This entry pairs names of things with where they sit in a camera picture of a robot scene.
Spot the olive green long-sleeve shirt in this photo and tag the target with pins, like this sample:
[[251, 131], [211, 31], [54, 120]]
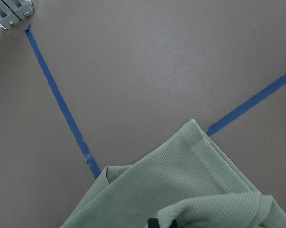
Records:
[[188, 179]]

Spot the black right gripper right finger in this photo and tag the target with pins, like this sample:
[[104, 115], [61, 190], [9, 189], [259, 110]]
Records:
[[173, 224]]

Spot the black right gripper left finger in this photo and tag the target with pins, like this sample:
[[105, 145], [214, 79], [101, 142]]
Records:
[[153, 223]]

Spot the aluminium frame post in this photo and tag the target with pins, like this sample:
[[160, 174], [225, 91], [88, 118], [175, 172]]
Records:
[[14, 11]]

